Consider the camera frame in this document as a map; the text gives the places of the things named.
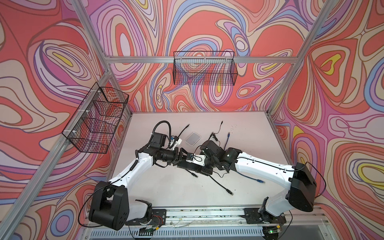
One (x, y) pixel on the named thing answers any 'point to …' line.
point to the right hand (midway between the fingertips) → (200, 166)
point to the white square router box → (192, 138)
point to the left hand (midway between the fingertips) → (190, 159)
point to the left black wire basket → (100, 115)
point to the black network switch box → (196, 167)
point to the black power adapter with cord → (214, 136)
